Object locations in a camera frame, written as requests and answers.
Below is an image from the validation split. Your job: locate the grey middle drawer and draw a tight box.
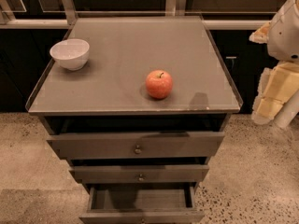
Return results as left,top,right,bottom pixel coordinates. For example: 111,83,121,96
69,164,209,184

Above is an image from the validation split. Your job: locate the grey drawer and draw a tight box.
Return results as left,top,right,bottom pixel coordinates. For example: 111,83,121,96
79,183,205,224
48,132,224,160
69,164,209,184

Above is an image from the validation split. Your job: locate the grey bottom drawer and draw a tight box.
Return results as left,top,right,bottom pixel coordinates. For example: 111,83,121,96
79,183,205,224

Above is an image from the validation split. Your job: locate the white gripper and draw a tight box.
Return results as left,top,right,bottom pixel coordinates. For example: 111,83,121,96
249,21,299,125

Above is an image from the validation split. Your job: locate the white pipe post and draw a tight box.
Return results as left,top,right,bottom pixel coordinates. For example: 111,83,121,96
274,90,299,129

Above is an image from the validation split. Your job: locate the metal railing with glass panels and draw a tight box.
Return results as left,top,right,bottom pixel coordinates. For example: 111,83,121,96
0,0,286,30

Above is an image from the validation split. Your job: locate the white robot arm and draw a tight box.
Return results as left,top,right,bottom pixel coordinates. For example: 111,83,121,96
249,0,299,125

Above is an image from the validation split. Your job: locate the grey drawer cabinet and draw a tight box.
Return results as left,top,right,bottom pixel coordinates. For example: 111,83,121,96
25,15,244,224

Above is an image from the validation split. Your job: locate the red apple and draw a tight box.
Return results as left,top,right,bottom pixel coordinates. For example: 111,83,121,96
146,70,173,99

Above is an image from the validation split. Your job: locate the dark background cabinet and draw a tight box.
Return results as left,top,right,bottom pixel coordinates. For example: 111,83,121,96
211,30,278,114

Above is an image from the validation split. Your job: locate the grey top drawer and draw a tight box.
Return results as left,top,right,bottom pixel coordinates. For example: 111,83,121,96
48,132,224,160

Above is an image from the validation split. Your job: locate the white ceramic bowl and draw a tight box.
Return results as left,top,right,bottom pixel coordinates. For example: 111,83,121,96
50,38,90,70

